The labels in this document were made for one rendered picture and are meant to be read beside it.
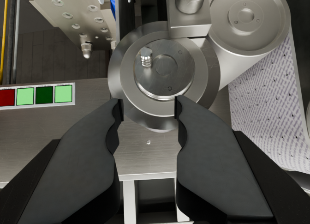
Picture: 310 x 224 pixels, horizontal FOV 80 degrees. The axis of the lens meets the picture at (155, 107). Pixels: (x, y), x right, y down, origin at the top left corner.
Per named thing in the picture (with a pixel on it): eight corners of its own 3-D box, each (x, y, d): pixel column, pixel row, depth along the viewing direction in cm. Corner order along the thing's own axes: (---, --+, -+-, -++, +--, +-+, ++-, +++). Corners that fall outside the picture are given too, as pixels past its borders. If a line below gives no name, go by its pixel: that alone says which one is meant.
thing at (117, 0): (116, -64, 29) (120, 48, 26) (135, 24, 52) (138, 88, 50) (112, -64, 29) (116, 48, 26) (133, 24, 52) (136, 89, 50)
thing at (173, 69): (186, 105, 22) (124, 87, 22) (184, 107, 24) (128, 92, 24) (202, 46, 23) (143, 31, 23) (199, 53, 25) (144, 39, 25)
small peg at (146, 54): (150, 60, 20) (137, 56, 20) (151, 69, 22) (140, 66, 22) (153, 48, 20) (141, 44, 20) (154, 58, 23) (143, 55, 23)
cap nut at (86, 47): (90, 42, 58) (90, 56, 58) (94, 47, 62) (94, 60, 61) (79, 43, 58) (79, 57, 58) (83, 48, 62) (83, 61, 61)
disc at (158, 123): (213, 16, 25) (228, 125, 23) (212, 18, 26) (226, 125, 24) (105, 25, 25) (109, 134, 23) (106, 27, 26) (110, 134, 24)
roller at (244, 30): (283, -28, 26) (298, 53, 25) (222, 52, 52) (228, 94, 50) (198, -21, 26) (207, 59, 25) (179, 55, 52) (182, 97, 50)
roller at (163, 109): (203, 27, 25) (213, 112, 23) (181, 81, 50) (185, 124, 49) (117, 34, 25) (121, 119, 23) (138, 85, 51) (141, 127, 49)
